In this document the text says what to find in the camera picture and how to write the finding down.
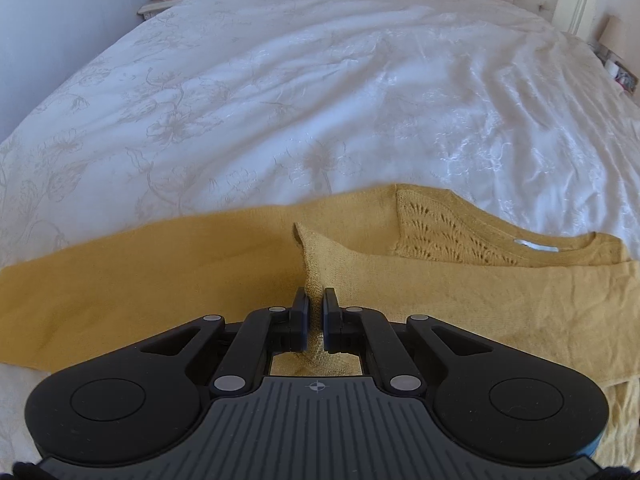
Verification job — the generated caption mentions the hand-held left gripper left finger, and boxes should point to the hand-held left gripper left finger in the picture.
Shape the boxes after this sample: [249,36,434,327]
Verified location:
[140,287,313,396]

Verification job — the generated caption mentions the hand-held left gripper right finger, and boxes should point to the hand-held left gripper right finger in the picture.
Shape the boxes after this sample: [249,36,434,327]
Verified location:
[322,287,496,396]

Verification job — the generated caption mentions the yellow knit sweater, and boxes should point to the yellow knit sweater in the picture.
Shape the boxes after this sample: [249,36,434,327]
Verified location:
[0,184,640,471]

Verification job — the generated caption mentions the white embroidered bedspread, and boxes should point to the white embroidered bedspread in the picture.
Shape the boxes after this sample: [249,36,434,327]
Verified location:
[0,0,640,466]

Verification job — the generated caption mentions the cream nightstand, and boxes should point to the cream nightstand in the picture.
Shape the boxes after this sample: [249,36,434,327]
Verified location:
[137,0,188,22]

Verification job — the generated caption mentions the small framed photo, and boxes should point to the small framed photo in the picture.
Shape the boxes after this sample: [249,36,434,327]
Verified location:
[611,61,639,94]

